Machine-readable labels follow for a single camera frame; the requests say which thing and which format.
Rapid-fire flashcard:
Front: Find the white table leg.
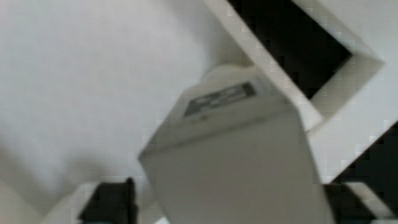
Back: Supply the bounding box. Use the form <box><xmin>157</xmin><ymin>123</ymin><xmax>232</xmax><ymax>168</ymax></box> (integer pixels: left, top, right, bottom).
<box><xmin>140</xmin><ymin>66</ymin><xmax>333</xmax><ymax>224</ymax></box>

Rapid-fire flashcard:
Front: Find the white square tabletop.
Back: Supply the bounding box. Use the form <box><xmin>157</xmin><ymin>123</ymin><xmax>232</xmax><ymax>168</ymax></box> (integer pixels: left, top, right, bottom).
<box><xmin>0</xmin><ymin>0</ymin><xmax>333</xmax><ymax>224</ymax></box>

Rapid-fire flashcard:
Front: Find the white L-shaped obstacle fence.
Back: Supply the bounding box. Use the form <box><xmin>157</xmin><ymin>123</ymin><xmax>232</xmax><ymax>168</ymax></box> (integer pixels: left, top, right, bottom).
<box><xmin>294</xmin><ymin>0</ymin><xmax>398</xmax><ymax>188</ymax></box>

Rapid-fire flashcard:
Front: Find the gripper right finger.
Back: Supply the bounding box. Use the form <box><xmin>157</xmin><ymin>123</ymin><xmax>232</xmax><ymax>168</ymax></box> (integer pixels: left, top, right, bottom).
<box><xmin>323</xmin><ymin>182</ymin><xmax>398</xmax><ymax>224</ymax></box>

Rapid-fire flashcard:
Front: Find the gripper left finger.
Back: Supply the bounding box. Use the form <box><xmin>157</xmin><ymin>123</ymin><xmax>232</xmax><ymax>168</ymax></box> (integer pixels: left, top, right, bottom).
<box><xmin>40</xmin><ymin>178</ymin><xmax>138</xmax><ymax>224</ymax></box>

